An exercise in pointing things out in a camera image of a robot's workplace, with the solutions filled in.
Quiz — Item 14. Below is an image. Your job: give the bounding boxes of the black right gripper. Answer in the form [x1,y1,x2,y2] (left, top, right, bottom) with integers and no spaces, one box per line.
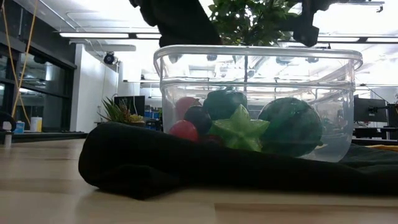
[273,0,345,48]

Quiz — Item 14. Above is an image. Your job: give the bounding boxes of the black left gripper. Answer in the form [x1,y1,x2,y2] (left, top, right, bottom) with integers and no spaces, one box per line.
[129,0,223,48]

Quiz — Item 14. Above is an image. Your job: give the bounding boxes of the pink toy raspberry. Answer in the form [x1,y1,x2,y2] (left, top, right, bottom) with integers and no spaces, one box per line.
[175,96,202,121]

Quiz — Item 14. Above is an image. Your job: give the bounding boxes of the dark green toy bell pepper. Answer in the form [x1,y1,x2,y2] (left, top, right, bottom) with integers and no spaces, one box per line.
[202,89,249,121]

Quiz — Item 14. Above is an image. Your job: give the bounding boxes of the dark brown toy cherry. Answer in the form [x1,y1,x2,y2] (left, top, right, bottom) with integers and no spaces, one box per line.
[183,105,213,135]

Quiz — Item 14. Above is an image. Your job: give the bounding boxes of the striped green toy watermelon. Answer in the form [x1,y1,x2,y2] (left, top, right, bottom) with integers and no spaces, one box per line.
[257,96,324,158]

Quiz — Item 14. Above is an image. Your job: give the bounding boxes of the light green toy starfruit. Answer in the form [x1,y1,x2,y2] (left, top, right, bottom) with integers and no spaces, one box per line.
[207,104,271,152]

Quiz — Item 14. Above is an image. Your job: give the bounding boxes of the clear plastic tupperware container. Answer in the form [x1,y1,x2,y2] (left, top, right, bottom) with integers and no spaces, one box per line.
[153,44,364,164]

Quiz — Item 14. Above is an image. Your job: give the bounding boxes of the leafy green potted plant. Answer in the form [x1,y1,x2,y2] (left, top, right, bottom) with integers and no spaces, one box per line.
[206,0,304,105]

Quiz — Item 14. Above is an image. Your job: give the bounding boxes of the blue storage bins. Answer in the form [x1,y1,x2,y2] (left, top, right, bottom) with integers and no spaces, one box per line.
[144,105,164,131]

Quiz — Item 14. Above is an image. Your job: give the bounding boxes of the small dark background monitor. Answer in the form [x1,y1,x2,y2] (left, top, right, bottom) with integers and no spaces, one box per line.
[113,95,146,117]

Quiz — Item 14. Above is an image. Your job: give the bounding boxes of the fluorescent ceiling light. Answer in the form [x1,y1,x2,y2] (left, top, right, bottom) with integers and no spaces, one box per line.
[58,32,130,39]

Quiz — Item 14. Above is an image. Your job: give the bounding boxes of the small potted succulent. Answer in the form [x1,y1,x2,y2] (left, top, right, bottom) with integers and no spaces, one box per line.
[98,96,146,128]

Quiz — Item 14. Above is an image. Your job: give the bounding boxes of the large black computer monitor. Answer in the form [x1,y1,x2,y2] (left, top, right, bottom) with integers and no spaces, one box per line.
[353,97,388,124]

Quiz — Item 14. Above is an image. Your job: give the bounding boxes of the dark office desk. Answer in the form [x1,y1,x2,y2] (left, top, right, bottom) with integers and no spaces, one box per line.
[353,126,398,146]

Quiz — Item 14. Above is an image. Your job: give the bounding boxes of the black folded cloth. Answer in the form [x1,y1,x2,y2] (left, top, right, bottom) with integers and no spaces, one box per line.
[78,121,398,200]

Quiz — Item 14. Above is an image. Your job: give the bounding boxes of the dark metal rack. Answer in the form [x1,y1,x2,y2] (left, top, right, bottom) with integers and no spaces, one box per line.
[0,29,77,133]

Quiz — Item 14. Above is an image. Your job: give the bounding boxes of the yellow cloth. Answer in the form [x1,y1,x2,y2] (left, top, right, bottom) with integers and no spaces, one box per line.
[366,144,398,152]

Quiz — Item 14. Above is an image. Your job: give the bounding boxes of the white cylinder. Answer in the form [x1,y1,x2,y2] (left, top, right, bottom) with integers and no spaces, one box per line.
[29,116,43,133]

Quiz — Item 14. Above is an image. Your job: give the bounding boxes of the black ceiling-mounted camera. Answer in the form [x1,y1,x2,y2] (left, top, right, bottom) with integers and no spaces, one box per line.
[103,52,116,66]

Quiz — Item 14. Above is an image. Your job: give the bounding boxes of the yellow cable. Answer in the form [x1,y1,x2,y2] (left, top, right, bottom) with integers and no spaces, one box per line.
[1,0,40,125]

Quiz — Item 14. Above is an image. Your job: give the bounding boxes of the black knob on white post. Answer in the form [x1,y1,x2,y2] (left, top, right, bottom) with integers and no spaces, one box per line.
[0,111,17,147]

